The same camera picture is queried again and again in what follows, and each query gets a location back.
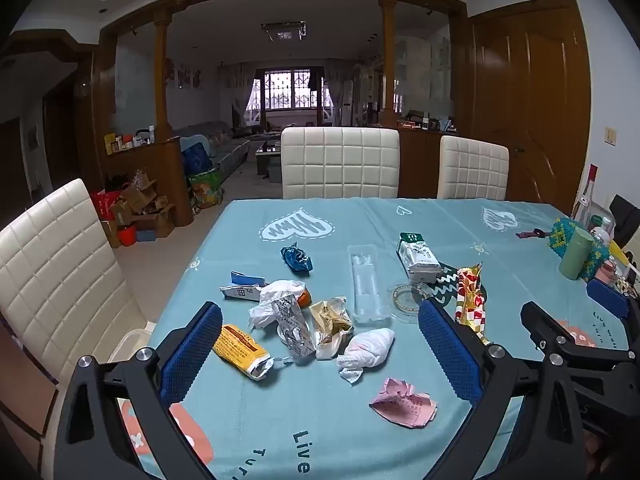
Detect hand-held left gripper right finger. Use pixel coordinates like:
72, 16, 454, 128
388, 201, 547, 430
417, 297, 587, 480

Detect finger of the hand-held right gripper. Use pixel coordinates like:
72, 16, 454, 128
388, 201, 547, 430
586, 278, 640, 346
520, 301, 640, 376

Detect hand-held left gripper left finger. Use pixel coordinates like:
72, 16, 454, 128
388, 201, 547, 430
60, 301, 226, 480

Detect white plastic wrapper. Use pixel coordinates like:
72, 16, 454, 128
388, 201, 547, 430
248, 280, 307, 331

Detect clear ribbed plastic tray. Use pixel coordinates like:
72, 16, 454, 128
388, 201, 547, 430
347, 244, 393, 323

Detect pink cup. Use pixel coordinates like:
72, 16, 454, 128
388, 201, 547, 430
597, 257, 621, 283

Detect yellow orange snack wrapper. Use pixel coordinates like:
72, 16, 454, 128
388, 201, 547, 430
212, 324, 273, 381

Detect green tumbler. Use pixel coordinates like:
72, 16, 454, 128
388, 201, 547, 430
558, 226, 596, 281

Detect red gold striped wrapper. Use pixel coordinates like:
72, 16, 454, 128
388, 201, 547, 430
455, 262, 493, 346

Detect pink crumpled paper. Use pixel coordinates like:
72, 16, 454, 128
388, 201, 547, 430
369, 377, 439, 431

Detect clear round gold-ringed lid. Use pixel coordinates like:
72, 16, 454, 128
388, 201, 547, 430
386, 282, 433, 322

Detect beaded green yellow box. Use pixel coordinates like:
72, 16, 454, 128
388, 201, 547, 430
547, 217, 611, 281

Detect white crumpled tissue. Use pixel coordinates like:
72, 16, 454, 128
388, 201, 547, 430
336, 327, 396, 385

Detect blue white flattened carton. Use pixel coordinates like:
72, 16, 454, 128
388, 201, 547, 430
220, 271, 268, 302

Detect clear bottle with red cap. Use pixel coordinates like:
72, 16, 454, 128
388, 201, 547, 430
572, 164, 601, 228

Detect white green milk carton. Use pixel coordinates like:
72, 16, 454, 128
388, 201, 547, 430
396, 232, 443, 283

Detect silver printed wrapper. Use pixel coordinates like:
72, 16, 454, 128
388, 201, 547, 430
275, 296, 317, 365

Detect teal printed tablecloth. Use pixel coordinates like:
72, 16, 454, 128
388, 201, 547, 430
120, 197, 640, 480

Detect gold brown pastry wrapper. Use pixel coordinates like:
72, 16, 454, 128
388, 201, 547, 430
309, 296, 355, 361

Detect blue foil wrapper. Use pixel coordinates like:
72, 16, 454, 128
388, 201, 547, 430
280, 242, 314, 275

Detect pile of cardboard boxes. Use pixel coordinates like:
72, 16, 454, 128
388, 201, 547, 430
102, 180, 176, 248

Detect cream quilted dining chair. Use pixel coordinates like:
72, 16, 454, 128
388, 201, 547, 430
280, 126, 401, 201
0, 178, 158, 411
436, 135, 510, 202

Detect green printed bag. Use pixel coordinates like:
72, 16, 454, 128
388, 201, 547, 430
187, 169, 224, 209

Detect red bag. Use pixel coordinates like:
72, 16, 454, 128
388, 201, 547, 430
90, 189, 123, 223

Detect blue bag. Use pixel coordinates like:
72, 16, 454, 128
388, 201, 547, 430
181, 141, 213, 173

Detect grey sofa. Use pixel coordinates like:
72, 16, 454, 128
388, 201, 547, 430
172, 121, 251, 181

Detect wooden door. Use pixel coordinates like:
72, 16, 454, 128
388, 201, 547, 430
470, 0, 591, 216

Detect coffee table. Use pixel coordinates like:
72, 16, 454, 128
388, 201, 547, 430
255, 140, 283, 176

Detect row of bottles and packets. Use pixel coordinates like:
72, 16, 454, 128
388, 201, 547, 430
103, 125, 157, 155

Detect row of small household items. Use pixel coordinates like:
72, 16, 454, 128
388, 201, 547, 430
397, 112, 458, 133

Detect wooden column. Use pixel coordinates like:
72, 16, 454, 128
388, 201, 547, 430
380, 0, 398, 128
152, 10, 173, 143

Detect barred window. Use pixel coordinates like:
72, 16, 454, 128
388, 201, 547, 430
254, 67, 326, 111

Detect ceiling lamp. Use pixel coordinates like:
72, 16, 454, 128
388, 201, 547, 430
260, 21, 307, 42

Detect wall photo prints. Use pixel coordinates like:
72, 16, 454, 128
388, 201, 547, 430
165, 62, 206, 88

